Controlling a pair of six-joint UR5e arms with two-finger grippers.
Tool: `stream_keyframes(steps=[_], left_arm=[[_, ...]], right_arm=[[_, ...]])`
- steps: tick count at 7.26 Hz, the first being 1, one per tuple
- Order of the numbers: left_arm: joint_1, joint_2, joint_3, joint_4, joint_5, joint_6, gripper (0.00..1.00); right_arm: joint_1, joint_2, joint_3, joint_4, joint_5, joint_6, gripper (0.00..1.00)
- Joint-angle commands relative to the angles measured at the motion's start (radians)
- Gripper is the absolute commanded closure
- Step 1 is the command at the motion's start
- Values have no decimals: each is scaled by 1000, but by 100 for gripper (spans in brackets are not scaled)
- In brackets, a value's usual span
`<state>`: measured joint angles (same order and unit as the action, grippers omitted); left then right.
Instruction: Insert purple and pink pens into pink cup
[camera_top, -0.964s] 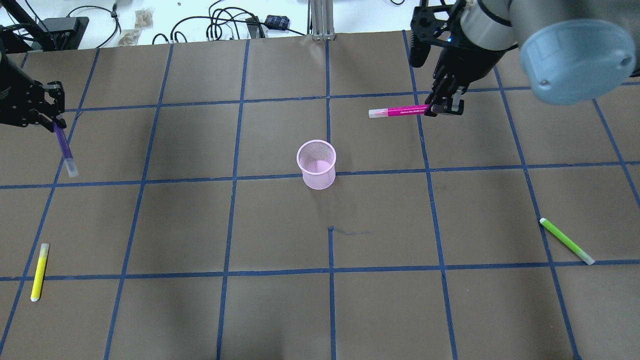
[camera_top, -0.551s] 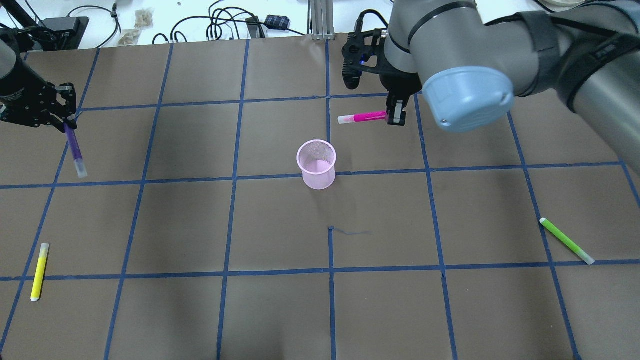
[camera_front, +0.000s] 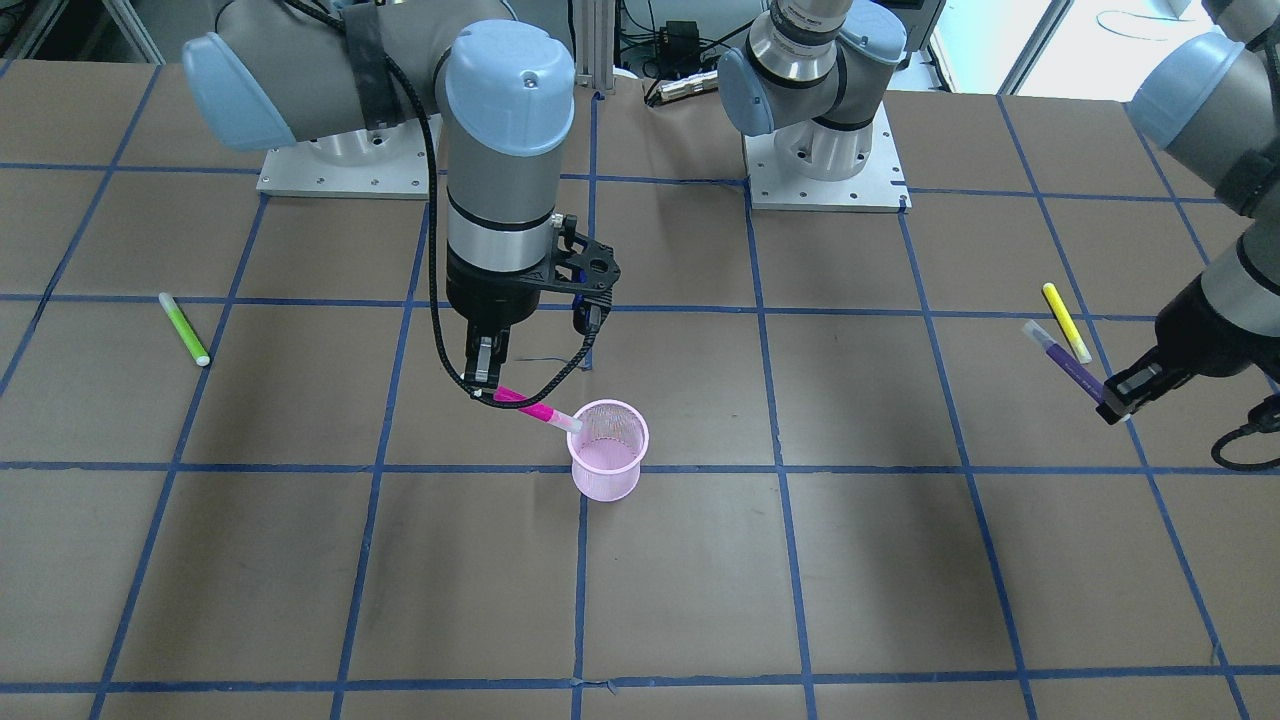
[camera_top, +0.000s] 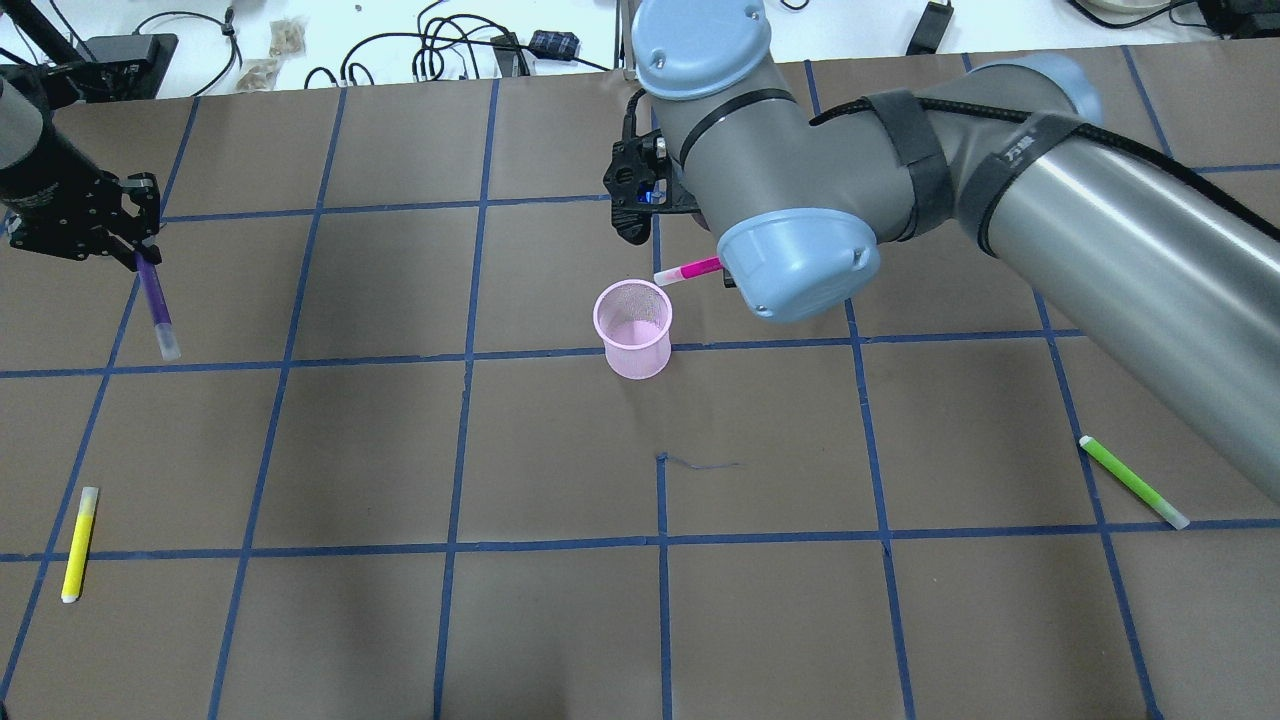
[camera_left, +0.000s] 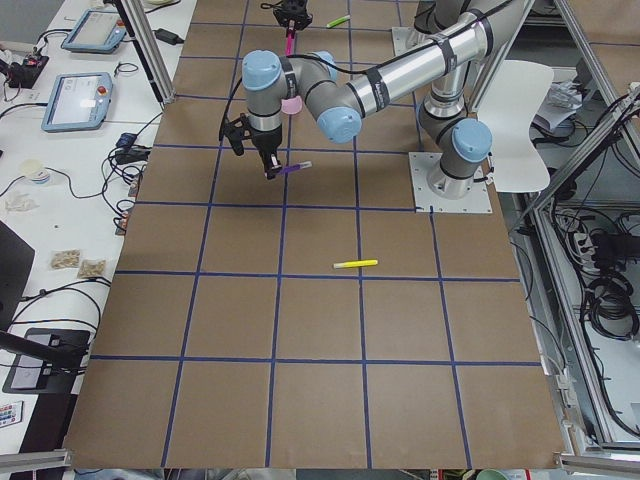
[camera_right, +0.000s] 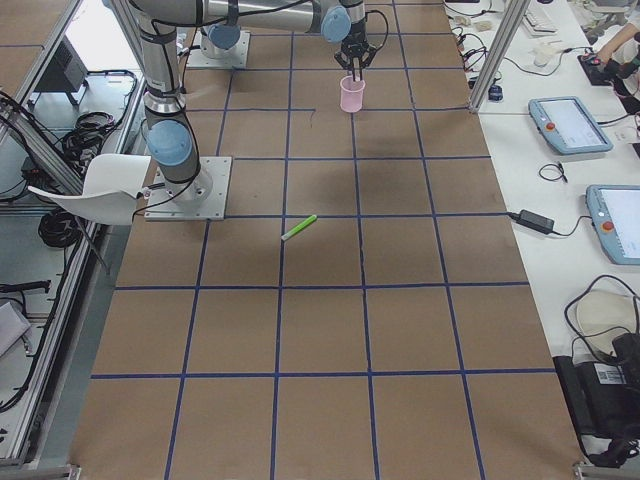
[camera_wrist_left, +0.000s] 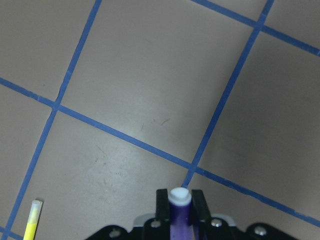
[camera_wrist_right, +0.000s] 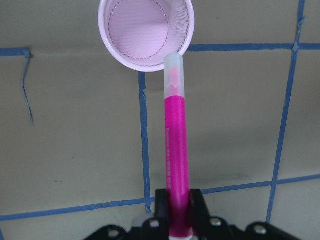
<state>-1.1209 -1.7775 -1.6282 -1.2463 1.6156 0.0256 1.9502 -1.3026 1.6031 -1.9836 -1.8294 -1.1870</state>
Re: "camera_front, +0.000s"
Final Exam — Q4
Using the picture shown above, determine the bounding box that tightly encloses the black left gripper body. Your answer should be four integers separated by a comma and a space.
1137, 281, 1271, 391

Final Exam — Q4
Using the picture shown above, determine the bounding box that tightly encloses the pink pen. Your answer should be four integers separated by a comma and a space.
493, 386, 584, 434

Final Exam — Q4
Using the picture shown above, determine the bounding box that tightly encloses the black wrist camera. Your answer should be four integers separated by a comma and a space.
545, 213, 621, 337

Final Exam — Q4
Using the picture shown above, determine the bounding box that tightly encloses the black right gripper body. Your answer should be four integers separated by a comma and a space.
445, 250, 547, 346

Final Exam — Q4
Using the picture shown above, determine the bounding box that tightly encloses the black camera cable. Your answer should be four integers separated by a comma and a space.
1210, 395, 1280, 473

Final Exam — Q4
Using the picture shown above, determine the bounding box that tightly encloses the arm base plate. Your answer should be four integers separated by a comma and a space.
742, 104, 913, 213
256, 120, 431, 201

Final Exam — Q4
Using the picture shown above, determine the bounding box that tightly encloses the purple pen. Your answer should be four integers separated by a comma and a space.
1021, 320, 1105, 404

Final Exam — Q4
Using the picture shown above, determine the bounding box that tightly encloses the yellow highlighter pen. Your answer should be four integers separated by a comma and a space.
1041, 282, 1093, 365

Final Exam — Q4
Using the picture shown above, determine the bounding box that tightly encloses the pink mesh cup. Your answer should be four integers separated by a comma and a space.
566, 398, 650, 502

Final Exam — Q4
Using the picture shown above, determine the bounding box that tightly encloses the green highlighter pen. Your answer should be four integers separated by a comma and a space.
157, 292, 211, 368

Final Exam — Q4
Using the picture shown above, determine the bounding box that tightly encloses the aluminium frame post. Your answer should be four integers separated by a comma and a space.
570, 1, 620, 96

